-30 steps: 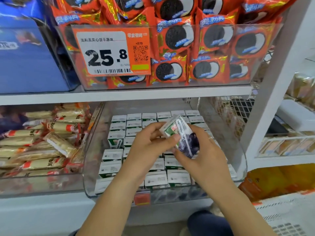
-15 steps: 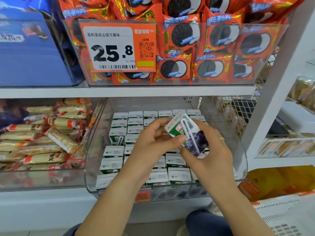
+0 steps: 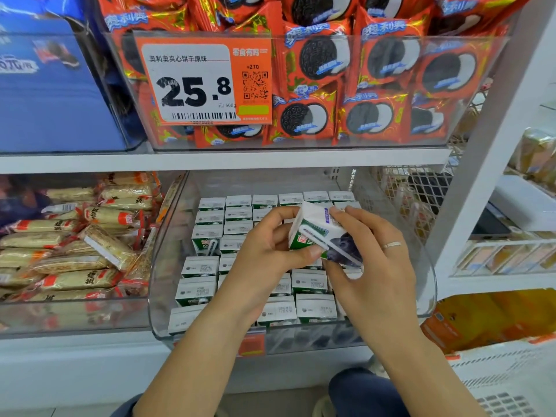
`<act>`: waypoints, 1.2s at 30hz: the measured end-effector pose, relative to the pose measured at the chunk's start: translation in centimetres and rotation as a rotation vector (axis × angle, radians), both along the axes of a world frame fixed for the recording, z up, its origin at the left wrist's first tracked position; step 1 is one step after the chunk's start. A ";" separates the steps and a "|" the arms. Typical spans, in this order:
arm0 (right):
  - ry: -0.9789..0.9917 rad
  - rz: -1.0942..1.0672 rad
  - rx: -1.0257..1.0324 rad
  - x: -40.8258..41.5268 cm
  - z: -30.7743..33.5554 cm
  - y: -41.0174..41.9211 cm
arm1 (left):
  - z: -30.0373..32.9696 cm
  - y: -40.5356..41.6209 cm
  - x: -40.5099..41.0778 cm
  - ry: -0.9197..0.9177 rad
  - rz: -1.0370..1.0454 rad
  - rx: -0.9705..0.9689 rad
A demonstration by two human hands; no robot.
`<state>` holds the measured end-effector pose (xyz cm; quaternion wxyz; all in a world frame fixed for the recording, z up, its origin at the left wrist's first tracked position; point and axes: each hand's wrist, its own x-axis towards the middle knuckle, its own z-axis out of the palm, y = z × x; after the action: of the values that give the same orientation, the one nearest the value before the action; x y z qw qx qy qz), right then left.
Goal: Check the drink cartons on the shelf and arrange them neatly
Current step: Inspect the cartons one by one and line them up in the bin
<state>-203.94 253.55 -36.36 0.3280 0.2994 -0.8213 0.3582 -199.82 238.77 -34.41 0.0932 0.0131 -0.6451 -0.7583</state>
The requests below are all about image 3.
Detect large white orange price tag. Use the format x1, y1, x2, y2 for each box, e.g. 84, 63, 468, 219
134, 30, 275, 127

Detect person's right white shoe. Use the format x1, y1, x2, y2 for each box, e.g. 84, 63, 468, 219
311, 396, 338, 417

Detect clear plastic display bin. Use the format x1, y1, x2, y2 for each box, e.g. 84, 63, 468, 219
0, 171, 179, 339
148, 167, 438, 354

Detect person's right hand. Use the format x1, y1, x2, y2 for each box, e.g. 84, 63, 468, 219
323, 206, 424, 354

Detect white wire mesh divider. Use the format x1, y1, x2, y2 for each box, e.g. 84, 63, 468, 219
369, 164, 457, 244

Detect stack of red cookie packets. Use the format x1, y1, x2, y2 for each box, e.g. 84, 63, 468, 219
96, 0, 533, 148

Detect yellow orange snack packet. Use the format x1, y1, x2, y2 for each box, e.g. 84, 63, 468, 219
421, 288, 556, 354

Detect person's left hand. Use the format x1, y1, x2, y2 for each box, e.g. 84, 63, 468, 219
217, 206, 324, 331

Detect blue cardboard display box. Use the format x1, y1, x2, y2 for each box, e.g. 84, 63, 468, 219
0, 0, 144, 155

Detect person's left forearm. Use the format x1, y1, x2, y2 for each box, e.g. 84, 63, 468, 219
133, 317, 262, 417

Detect pile of blue snack packets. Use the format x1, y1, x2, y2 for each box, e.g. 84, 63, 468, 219
0, 185, 53, 231

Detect white flat box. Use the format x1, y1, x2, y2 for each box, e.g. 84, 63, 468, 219
491, 173, 556, 233

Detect pile of yellow wafer bars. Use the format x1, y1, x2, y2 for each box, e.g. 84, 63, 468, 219
0, 171, 166, 302

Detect blueberry juice carton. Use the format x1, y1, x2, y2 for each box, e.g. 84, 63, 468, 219
288, 201, 366, 268

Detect rows of white juice cartons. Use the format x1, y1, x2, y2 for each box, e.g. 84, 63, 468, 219
167, 190, 366, 337

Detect person's blue jeans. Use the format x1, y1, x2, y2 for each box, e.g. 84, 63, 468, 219
111, 367, 414, 417

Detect small orange price tag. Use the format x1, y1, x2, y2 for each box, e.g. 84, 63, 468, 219
239, 332, 268, 359

